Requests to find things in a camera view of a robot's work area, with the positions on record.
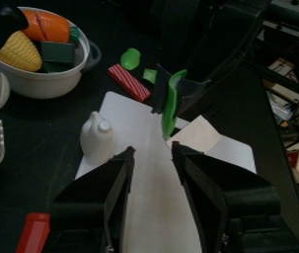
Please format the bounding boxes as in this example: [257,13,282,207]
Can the brown cardboard box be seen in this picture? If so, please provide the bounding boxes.
[266,57,299,84]

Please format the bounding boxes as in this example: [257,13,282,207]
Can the small teal toy piece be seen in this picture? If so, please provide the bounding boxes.
[68,26,82,45]

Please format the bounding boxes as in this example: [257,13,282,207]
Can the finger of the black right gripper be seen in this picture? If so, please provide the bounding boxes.
[174,78,211,121]
[150,63,172,115]

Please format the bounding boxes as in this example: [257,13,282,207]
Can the black frame post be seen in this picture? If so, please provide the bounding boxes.
[209,63,299,253]

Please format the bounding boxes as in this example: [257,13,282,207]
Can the orange toy fruit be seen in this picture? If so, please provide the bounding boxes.
[20,9,72,44]

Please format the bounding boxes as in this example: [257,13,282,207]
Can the red white striped toy block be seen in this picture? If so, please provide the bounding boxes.
[107,63,152,103]

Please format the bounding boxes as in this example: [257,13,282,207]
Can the small green husk piece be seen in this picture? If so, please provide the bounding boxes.
[142,68,158,85]

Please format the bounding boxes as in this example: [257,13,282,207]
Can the white toy pot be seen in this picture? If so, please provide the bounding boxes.
[0,6,103,100]

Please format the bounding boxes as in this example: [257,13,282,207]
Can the white toy bottle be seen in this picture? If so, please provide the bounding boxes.
[79,111,115,165]

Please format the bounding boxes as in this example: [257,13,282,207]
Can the tan paper card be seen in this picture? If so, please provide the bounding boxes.
[166,115,223,154]

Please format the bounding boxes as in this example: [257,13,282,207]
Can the long green corn husk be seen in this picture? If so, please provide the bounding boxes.
[160,68,189,141]

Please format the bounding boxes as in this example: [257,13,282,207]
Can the small oval green corn husk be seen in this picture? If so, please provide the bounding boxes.
[119,47,143,71]

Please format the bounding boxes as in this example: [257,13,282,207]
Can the black plastic toy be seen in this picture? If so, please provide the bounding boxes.
[0,3,31,63]

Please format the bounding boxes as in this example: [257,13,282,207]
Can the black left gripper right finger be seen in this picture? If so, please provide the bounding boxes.
[171,141,299,253]

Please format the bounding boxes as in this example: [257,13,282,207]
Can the metal frame rail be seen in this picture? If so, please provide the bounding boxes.
[261,19,299,45]

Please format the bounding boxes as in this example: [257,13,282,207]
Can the dark green toy block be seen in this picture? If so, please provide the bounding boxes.
[40,41,76,73]

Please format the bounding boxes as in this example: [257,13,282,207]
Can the yellow toy corn cob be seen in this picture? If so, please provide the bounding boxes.
[0,30,44,73]

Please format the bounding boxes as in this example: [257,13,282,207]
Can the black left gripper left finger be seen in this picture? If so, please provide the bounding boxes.
[46,146,138,253]

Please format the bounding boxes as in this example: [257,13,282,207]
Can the white paper sheet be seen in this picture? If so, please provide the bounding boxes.
[74,91,258,253]

